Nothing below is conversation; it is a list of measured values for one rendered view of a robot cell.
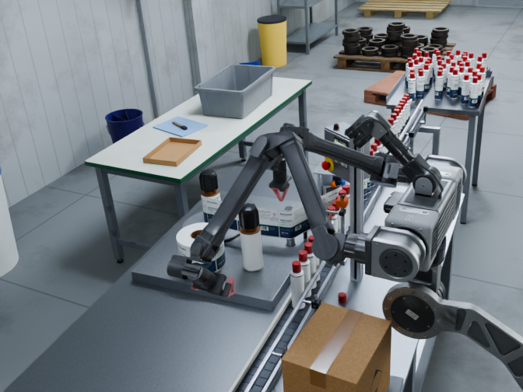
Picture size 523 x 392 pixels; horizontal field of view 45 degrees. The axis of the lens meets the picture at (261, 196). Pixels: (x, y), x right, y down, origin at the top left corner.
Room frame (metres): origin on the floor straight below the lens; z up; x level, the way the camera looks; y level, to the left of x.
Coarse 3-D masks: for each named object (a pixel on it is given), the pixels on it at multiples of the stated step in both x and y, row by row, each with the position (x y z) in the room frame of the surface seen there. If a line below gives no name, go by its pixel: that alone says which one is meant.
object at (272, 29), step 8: (264, 16) 8.39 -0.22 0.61; (272, 16) 8.35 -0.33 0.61; (280, 16) 8.31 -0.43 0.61; (264, 24) 8.10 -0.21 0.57; (272, 24) 8.07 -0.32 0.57; (280, 24) 8.10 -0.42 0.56; (264, 32) 8.11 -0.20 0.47; (272, 32) 8.08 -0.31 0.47; (280, 32) 8.10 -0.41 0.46; (264, 40) 8.13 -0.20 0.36; (272, 40) 8.08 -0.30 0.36; (280, 40) 8.11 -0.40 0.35; (264, 48) 8.14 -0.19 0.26; (272, 48) 8.09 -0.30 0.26; (280, 48) 8.11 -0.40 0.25; (264, 56) 8.16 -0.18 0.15; (272, 56) 8.09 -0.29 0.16; (280, 56) 8.11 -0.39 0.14; (264, 64) 8.18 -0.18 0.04; (272, 64) 8.10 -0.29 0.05; (280, 64) 8.11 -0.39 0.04
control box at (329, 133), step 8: (328, 128) 2.32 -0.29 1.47; (344, 128) 2.31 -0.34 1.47; (328, 136) 2.31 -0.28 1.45; (336, 136) 2.26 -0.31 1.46; (344, 136) 2.23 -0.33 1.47; (368, 144) 2.23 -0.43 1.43; (368, 152) 2.23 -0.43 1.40; (328, 160) 2.31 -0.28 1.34; (336, 168) 2.26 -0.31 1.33; (344, 168) 2.22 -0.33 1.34; (344, 176) 2.22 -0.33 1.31; (368, 176) 2.23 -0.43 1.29
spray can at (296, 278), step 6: (294, 264) 1.97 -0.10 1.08; (300, 264) 1.98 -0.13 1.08; (294, 270) 1.97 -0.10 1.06; (300, 270) 1.97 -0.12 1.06; (294, 276) 1.96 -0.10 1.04; (300, 276) 1.96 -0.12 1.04; (294, 282) 1.96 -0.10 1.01; (300, 282) 1.96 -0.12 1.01; (294, 288) 1.96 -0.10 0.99; (300, 288) 1.96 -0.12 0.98; (294, 294) 1.96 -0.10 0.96; (300, 294) 1.96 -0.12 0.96; (294, 300) 1.96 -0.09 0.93; (294, 306) 1.96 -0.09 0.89; (300, 306) 1.96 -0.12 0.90
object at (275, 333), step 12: (372, 192) 2.86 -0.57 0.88; (324, 276) 2.16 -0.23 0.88; (288, 312) 1.95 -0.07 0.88; (300, 312) 1.94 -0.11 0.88; (276, 324) 1.88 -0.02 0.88; (276, 336) 1.82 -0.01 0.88; (288, 336) 1.81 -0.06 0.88; (264, 348) 1.75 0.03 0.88; (276, 348) 1.75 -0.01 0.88; (276, 360) 1.69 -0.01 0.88; (252, 372) 1.64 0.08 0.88; (264, 372) 1.64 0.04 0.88; (240, 384) 1.59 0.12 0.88; (264, 384) 1.58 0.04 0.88
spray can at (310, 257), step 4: (304, 244) 2.10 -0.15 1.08; (308, 244) 2.10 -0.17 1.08; (304, 248) 2.10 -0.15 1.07; (308, 248) 2.09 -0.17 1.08; (308, 252) 2.09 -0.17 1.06; (312, 252) 2.10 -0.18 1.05; (308, 256) 2.08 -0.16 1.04; (312, 256) 2.08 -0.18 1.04; (312, 260) 2.08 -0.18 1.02; (312, 264) 2.08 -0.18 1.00; (312, 268) 2.08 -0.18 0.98; (312, 272) 2.08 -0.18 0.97; (312, 276) 2.08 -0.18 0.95; (316, 284) 2.10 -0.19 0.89; (312, 288) 2.08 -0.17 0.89
